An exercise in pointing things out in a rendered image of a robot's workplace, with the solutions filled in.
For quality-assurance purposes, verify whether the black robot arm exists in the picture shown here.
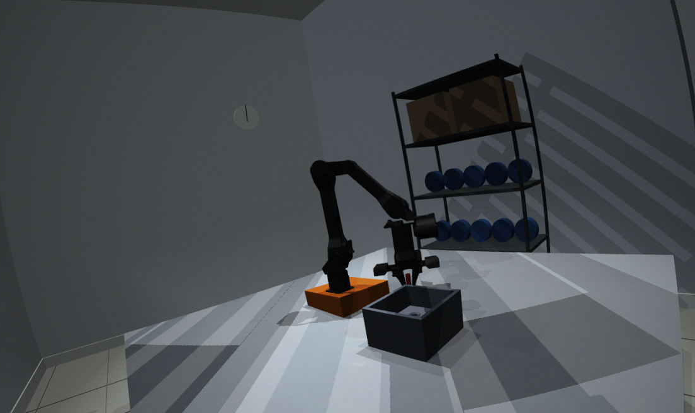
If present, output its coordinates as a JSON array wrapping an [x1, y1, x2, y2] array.
[[310, 160, 438, 293]]

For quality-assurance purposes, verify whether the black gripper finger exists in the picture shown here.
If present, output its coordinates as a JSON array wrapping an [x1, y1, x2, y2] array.
[[412, 270, 422, 285], [392, 271, 406, 286]]

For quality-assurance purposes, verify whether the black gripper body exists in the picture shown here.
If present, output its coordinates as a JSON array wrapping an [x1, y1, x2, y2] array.
[[373, 241, 440, 276]]

